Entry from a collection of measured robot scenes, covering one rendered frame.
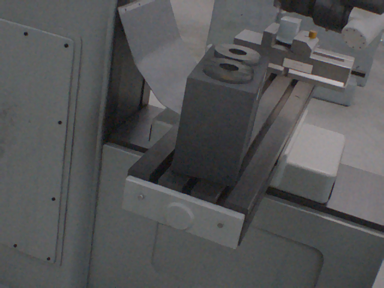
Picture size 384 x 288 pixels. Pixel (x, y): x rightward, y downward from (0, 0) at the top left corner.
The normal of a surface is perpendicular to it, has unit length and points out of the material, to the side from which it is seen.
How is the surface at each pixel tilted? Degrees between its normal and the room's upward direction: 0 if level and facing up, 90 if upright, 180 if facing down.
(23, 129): 88
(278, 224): 90
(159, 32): 62
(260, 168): 0
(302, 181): 90
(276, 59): 90
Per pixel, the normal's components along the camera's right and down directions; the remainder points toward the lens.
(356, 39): -0.66, 0.66
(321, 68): -0.35, 0.38
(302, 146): 0.17, -0.88
